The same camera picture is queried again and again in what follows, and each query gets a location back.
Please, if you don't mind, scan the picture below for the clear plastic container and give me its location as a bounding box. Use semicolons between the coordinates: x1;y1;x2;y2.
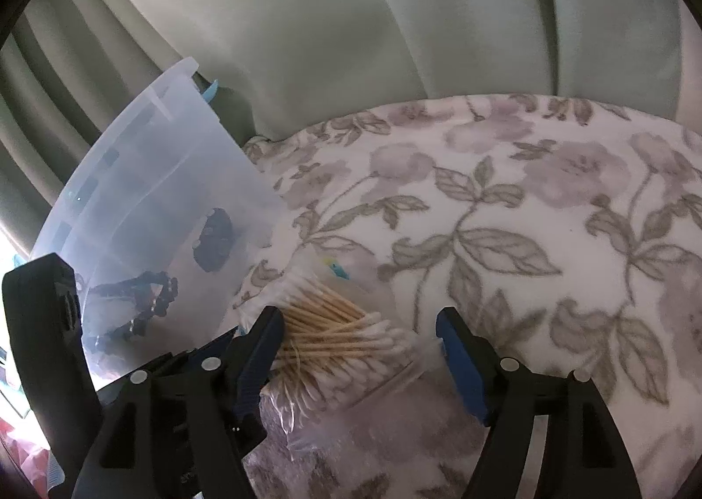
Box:
30;57;289;396

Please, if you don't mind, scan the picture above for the bag of cotton swabs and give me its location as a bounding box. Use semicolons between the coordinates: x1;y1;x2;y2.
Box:
236;252;456;456

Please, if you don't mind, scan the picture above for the pink cloth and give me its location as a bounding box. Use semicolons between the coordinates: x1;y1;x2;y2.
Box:
0;417;61;494

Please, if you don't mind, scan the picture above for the black clover headband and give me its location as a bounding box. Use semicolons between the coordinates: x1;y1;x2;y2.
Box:
82;270;179;352

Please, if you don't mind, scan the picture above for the pale green curtain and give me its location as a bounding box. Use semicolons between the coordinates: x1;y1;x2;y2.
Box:
0;0;702;253

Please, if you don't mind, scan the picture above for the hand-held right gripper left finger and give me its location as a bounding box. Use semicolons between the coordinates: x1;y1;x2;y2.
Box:
74;304;286;499

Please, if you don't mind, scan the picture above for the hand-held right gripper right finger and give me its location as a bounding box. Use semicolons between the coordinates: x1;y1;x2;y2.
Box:
436;307;645;499

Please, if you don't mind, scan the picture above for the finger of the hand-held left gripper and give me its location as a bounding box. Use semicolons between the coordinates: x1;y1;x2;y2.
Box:
101;342;223;396
227;403;269;459

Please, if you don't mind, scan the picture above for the floral blanket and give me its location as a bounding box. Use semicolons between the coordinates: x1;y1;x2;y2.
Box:
230;93;702;499

